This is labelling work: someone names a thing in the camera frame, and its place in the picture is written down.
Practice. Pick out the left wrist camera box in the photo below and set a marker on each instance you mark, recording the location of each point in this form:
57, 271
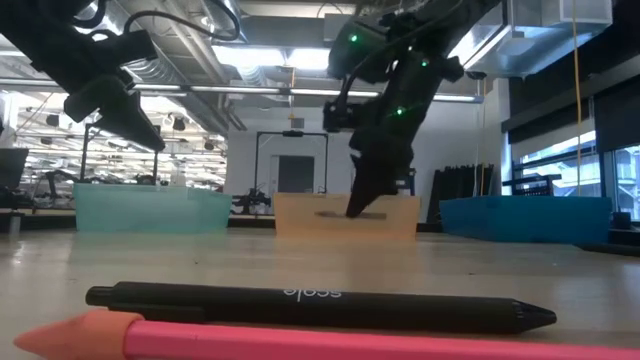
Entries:
132, 47

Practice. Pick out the black metal rack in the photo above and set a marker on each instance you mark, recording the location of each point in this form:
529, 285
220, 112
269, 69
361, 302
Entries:
530, 180

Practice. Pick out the blue plastic bin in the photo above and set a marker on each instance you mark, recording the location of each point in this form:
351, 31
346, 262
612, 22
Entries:
525, 220

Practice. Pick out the translucent orange plastic bin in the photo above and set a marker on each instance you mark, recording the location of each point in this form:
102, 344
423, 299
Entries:
300, 220

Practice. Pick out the pink pencil with eraser cap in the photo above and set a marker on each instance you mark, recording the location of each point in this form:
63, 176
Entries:
300, 345

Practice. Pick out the translucent teal plastic bin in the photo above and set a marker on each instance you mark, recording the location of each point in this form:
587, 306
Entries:
150, 210

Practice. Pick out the black window blind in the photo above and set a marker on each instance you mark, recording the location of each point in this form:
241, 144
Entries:
615, 120

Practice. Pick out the black pen white scale print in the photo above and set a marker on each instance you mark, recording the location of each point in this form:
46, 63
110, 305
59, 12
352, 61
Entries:
325, 307

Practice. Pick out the black background rig frame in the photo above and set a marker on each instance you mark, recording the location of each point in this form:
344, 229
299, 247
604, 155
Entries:
292, 133
83, 160

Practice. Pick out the black background robot arm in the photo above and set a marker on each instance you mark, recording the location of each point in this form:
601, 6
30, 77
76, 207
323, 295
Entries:
252, 200

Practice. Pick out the black monitor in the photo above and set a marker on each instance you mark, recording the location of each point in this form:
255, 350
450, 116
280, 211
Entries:
12, 167

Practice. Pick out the black equipment cabinet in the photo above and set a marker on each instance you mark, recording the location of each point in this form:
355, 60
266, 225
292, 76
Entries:
407, 185

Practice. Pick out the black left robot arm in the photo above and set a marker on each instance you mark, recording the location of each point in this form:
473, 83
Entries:
40, 30

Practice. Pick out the dark ceiling security camera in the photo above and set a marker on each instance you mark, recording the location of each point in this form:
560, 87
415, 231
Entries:
476, 75

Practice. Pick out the silver corrugated ventilation duct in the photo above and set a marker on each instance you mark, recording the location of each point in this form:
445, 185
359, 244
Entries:
165, 75

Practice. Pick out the black folded panels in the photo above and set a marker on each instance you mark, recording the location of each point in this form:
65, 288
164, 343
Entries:
460, 182

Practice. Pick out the long ceiling light bar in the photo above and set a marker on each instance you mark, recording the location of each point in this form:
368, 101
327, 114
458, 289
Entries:
240, 90

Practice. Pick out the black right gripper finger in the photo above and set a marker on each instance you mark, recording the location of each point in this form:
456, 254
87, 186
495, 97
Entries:
354, 175
380, 180

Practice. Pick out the silver rectangular air duct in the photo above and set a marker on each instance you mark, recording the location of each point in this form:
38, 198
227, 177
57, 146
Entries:
525, 45

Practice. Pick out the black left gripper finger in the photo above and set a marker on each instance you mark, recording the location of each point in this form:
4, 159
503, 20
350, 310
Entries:
135, 141
135, 125

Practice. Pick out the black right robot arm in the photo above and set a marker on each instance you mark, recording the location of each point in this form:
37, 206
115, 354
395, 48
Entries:
400, 40

